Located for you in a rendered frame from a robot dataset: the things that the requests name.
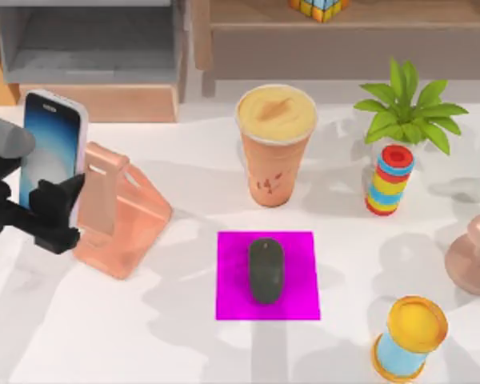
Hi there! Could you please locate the white smartphone with blue screen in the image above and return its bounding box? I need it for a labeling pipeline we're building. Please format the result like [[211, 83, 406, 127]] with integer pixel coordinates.
[[18, 90, 90, 226]]

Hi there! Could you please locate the salmon pink phone stand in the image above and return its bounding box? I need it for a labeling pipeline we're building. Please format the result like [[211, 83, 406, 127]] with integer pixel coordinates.
[[71, 141, 174, 282]]

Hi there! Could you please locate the pale wooden drawer front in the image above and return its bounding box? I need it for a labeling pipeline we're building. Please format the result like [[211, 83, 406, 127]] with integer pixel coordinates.
[[17, 81, 182, 124]]

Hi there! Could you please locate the magenta mouse pad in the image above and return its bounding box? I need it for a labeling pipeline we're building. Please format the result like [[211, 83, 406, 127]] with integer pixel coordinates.
[[214, 230, 322, 322]]

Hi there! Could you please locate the dark grey computer mouse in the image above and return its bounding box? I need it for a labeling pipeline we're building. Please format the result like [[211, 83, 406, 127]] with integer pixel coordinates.
[[246, 237, 286, 306]]

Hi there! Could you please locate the orange drink cup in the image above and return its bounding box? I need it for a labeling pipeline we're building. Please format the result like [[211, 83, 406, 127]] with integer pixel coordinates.
[[234, 83, 318, 209]]

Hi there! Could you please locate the colourful puzzle cube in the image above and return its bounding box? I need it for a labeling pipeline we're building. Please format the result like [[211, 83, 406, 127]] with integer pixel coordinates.
[[288, 0, 342, 24]]

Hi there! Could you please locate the wooden open shelf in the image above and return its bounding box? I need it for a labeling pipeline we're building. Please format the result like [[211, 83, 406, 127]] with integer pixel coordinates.
[[193, 0, 480, 98]]

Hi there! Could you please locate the stack of coloured rings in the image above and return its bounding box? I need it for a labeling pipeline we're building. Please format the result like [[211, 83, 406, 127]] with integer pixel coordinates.
[[364, 144, 418, 218]]

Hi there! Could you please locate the green potted plant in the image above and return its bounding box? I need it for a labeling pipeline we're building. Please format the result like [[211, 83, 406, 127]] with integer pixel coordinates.
[[352, 57, 470, 157]]

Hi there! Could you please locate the yellow and blue can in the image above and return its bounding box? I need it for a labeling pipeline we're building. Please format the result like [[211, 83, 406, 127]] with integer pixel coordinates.
[[370, 294, 450, 382]]

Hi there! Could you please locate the rose gold trophy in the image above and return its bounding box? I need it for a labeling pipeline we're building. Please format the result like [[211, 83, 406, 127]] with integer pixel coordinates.
[[443, 173, 480, 298]]

